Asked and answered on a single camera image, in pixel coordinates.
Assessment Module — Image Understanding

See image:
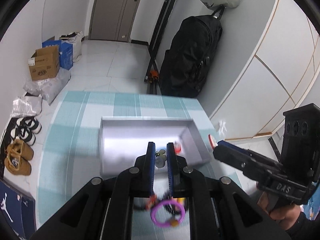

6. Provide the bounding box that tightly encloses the round white pin badge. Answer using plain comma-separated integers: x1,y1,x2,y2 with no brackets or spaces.
208,134,217,150

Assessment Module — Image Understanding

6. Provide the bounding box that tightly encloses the purple coil hair tie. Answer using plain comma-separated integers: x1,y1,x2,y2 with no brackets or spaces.
150,198,186,228

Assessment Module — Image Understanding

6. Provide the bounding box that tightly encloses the person's right hand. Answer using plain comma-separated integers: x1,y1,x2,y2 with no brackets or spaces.
257,192,301,230

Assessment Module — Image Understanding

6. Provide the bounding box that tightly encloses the silver cardboard box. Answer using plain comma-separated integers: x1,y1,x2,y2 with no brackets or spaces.
99,115,213,178

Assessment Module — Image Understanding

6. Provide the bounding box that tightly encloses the teal plaid tablecloth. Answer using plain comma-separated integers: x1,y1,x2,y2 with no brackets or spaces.
36,90,245,240

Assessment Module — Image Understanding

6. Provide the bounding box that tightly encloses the black tripod stand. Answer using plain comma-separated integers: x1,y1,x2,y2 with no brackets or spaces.
144,0,176,94

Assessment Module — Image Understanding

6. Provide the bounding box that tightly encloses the large black duffel bag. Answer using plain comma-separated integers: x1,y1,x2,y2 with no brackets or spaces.
159,5,225,98

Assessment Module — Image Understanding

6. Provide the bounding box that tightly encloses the white wardrobe cabinet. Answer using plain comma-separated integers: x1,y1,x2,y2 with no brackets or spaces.
210,0,319,140

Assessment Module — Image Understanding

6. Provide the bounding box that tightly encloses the grey plastic mailer bag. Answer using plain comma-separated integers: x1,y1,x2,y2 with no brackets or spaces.
23,68,71,105

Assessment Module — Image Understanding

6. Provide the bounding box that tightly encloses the black white sneaker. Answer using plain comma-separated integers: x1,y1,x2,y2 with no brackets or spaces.
10,126,36,146
16,116,42,134

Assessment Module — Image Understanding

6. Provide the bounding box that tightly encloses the tan suede shoe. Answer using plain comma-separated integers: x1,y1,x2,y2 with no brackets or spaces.
4,155,31,176
7,139,34,160

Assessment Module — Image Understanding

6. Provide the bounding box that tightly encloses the blue cardboard box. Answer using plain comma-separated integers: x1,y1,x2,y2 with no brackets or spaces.
42,40,73,70

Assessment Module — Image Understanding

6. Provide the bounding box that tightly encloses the clear plastic bag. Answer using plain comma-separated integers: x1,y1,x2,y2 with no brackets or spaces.
10,96,42,118

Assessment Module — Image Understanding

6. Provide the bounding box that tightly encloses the white shopping bag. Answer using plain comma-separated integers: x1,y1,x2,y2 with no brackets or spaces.
59,31,84,63

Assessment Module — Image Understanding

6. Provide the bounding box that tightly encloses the brown cardboard box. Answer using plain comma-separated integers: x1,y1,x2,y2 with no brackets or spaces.
28,46,60,81

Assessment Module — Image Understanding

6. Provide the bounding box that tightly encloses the blue jordan shoe box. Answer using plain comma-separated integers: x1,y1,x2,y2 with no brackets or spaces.
0,180,36,239

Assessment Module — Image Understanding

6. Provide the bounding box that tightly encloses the grey wooden door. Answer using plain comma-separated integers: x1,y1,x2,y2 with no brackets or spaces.
89,0,140,42

